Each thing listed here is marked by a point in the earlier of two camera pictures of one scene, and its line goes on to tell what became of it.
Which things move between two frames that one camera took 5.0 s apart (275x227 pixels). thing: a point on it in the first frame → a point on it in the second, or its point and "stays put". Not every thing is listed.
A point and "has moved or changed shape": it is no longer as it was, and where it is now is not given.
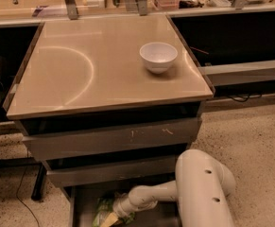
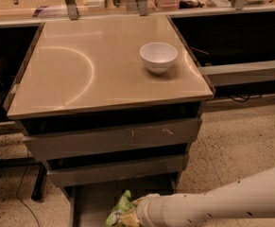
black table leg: [37, 191] stays put
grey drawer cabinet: [109, 104] stays put
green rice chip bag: [104, 207] has moved or changed shape
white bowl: [158, 56] stays put
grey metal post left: [72, 9] stays put
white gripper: [123, 207] → [144, 207]
